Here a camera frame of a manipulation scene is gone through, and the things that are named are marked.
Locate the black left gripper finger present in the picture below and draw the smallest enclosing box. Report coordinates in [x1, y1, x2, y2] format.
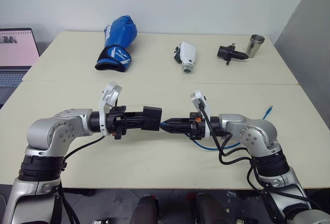
[124, 111, 145, 121]
[124, 120, 145, 131]

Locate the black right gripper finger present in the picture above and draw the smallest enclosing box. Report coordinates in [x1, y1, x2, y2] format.
[162, 117, 191, 126]
[162, 125, 191, 134]

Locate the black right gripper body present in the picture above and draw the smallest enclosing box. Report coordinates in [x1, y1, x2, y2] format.
[189, 111, 207, 141]

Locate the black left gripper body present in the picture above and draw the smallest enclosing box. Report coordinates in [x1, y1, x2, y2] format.
[107, 105, 128, 141]

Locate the small black box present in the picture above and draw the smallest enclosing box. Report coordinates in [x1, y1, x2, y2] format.
[141, 105, 163, 132]

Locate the blue Ethernet cable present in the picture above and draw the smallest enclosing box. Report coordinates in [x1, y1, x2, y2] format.
[159, 105, 274, 153]

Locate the blue boxing glove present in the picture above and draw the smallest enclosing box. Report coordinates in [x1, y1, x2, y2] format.
[94, 15, 138, 73]

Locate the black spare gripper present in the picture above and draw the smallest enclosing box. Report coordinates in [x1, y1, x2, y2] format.
[217, 43, 250, 66]

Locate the dark rounded shape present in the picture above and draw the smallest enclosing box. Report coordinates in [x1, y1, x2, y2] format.
[129, 194, 161, 224]

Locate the stainless steel cup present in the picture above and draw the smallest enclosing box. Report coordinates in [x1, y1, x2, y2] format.
[245, 34, 266, 60]

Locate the open laptop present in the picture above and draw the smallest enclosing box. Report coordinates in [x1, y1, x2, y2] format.
[0, 27, 41, 106]

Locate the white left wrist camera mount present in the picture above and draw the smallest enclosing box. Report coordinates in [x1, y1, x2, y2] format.
[98, 81, 123, 136]

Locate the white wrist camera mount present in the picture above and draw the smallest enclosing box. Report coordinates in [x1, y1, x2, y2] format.
[98, 81, 123, 136]
[190, 89, 213, 140]

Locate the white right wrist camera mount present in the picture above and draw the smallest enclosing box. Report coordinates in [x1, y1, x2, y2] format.
[190, 89, 213, 140]

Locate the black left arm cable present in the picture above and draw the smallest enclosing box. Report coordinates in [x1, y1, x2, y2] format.
[55, 135, 107, 224]

